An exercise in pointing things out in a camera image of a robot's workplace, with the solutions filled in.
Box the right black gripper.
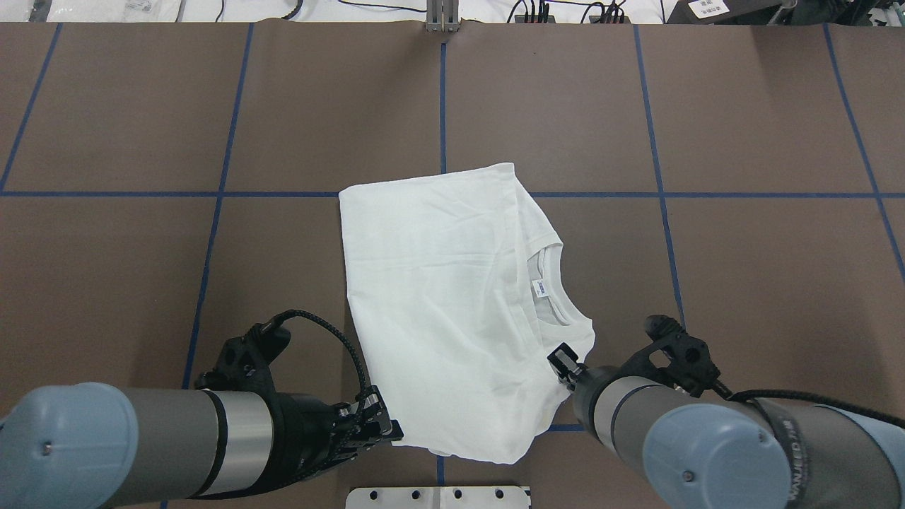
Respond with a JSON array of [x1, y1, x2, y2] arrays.
[[547, 344, 602, 395]]

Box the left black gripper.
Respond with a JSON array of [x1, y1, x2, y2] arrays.
[[272, 385, 404, 489]]

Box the white long-sleeve printed shirt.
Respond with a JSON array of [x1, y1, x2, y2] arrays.
[[339, 162, 595, 464]]

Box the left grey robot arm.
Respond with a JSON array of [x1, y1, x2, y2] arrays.
[[2, 382, 404, 508]]

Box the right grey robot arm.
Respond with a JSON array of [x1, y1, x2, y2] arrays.
[[547, 344, 904, 508]]

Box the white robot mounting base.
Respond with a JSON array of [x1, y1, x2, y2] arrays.
[[345, 484, 532, 508]]

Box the upper orange black adapter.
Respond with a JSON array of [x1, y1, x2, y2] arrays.
[[506, 1, 551, 25]]

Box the black device with label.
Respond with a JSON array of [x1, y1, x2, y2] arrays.
[[665, 1, 800, 25]]

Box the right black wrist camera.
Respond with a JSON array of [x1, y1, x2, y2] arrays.
[[617, 315, 720, 397]]

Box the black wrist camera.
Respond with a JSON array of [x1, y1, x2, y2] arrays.
[[194, 322, 291, 397], [617, 315, 720, 397]]

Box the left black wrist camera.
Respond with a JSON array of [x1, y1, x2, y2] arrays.
[[194, 322, 291, 397]]

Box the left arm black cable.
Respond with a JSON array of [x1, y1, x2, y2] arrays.
[[255, 310, 370, 404]]

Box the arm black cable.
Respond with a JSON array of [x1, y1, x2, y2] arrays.
[[255, 310, 370, 404], [711, 382, 905, 429]]

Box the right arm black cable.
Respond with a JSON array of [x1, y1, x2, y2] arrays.
[[711, 382, 905, 429]]

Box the aluminium frame post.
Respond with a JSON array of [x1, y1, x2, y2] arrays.
[[426, 0, 462, 33]]

